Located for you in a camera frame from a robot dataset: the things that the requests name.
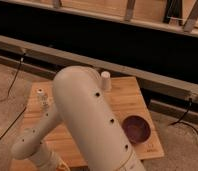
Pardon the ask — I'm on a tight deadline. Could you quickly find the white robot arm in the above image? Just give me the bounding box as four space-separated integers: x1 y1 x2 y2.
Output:
11 66 146 171

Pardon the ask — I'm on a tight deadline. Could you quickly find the white paper cup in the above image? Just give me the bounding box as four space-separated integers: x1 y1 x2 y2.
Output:
101 71 112 91

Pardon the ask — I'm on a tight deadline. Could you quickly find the dark purple bowl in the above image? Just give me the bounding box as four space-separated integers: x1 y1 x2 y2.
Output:
122 115 151 144

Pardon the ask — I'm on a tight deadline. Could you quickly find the clear plastic water bottle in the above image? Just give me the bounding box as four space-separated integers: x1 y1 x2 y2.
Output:
37 89 49 109

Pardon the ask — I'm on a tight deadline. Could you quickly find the wooden shelf rail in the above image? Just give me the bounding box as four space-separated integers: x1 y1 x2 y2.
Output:
0 0 198 37

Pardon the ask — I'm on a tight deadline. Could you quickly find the black cable left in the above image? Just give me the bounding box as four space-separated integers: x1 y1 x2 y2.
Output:
0 53 28 150

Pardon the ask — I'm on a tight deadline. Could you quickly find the black cable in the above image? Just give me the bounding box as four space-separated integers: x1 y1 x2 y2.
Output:
0 53 28 150
167 97 198 156

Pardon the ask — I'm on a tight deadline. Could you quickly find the black cable right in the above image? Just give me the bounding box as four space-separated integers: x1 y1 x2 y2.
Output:
167 97 198 156

